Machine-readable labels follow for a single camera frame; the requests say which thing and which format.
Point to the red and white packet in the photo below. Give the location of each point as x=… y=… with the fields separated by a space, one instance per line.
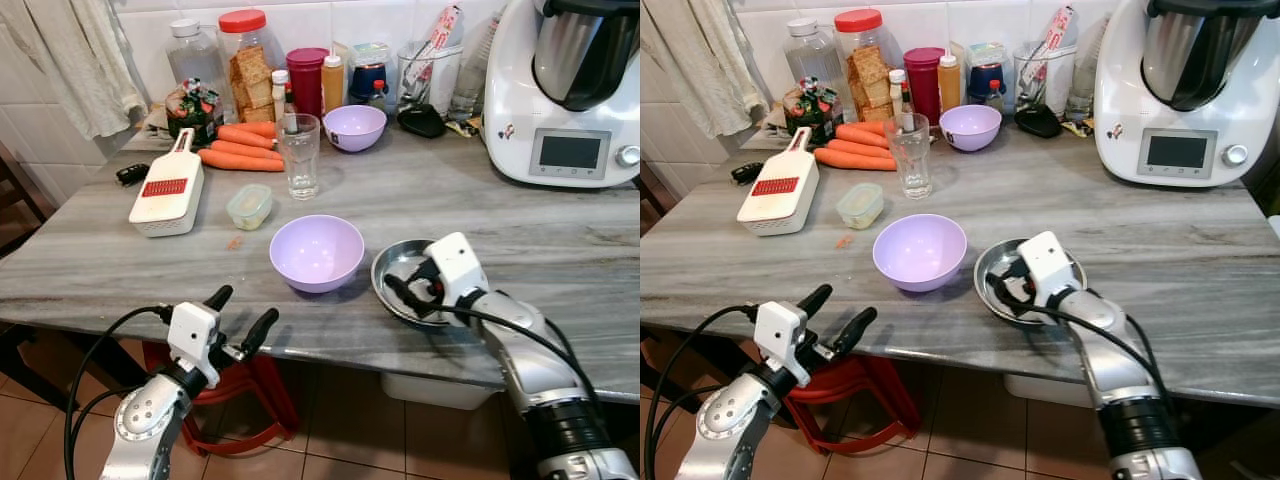
x=445 y=30
x=1062 y=28

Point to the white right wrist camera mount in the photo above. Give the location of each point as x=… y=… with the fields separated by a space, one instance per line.
x=1048 y=265
x=458 y=268

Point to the clear plastic utensil container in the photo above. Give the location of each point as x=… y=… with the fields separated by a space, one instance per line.
x=440 y=88
x=1055 y=88

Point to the orange sauce bottle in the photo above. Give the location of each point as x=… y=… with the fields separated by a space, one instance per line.
x=332 y=88
x=948 y=85

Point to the small white-capped sauce bottle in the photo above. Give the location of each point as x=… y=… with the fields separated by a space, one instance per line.
x=281 y=90
x=897 y=90

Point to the white kitchen food processor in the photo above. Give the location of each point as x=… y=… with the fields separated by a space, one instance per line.
x=1120 y=100
x=510 y=100

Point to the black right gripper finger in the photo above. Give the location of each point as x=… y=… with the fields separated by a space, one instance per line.
x=418 y=267
x=1014 y=267
x=1004 y=294
x=405 y=295

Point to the red plastic stool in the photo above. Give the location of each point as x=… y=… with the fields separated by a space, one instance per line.
x=880 y=395
x=250 y=400

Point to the clear drinking glass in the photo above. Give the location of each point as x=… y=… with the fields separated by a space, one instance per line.
x=300 y=165
x=910 y=165

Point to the stainless steel bowl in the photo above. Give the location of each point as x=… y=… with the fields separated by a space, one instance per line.
x=392 y=258
x=997 y=256

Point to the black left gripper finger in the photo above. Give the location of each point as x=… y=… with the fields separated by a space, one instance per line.
x=815 y=300
x=856 y=328
x=260 y=328
x=219 y=298

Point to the dark wooden chair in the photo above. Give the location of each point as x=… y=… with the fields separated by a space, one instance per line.
x=650 y=190
x=15 y=190

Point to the orange carrot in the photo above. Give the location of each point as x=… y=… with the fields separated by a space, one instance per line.
x=855 y=146
x=245 y=148
x=245 y=133
x=850 y=159
x=240 y=161
x=860 y=133

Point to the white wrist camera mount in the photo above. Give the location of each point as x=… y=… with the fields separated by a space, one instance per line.
x=458 y=268
x=780 y=335
x=192 y=335
x=1048 y=265

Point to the black rounded gadget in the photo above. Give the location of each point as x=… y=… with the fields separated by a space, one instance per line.
x=422 y=122
x=1038 y=121

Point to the clear bottle with white cap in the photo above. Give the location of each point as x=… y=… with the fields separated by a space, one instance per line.
x=812 y=60
x=195 y=60

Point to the purple plastic bowl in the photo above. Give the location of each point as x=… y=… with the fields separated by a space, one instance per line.
x=355 y=130
x=920 y=252
x=970 y=128
x=315 y=255

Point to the blue jar with clear lid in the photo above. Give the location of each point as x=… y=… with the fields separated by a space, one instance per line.
x=984 y=70
x=368 y=70

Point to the red-lidded jar of crackers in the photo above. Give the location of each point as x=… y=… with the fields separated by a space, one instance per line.
x=247 y=70
x=862 y=70

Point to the black key fob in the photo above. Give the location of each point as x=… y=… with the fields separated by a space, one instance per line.
x=747 y=172
x=132 y=175

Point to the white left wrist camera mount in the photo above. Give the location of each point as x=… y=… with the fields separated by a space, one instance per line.
x=192 y=335
x=780 y=335

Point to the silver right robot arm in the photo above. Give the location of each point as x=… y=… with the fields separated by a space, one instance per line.
x=1125 y=380
x=545 y=375

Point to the clear glass bottle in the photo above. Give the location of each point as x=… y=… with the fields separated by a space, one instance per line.
x=475 y=90
x=1085 y=90

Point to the colourful sweets bag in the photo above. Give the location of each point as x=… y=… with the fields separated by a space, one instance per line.
x=810 y=108
x=193 y=110

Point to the tiny red-capped bottle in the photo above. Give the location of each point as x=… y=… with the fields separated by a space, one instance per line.
x=995 y=97
x=379 y=97

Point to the white grater with red blade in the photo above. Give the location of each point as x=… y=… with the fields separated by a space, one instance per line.
x=165 y=205
x=778 y=205

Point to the dark red canister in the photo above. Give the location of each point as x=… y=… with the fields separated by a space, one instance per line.
x=923 y=85
x=307 y=85

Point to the white plastic bin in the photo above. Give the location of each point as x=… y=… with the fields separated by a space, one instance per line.
x=1045 y=390
x=435 y=390

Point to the small lidded plastic container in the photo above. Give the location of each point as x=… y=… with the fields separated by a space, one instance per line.
x=249 y=207
x=860 y=206

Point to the beige hanging towel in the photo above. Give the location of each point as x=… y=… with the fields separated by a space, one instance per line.
x=700 y=60
x=70 y=60

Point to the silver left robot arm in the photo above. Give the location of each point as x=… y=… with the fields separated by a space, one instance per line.
x=725 y=425
x=140 y=425

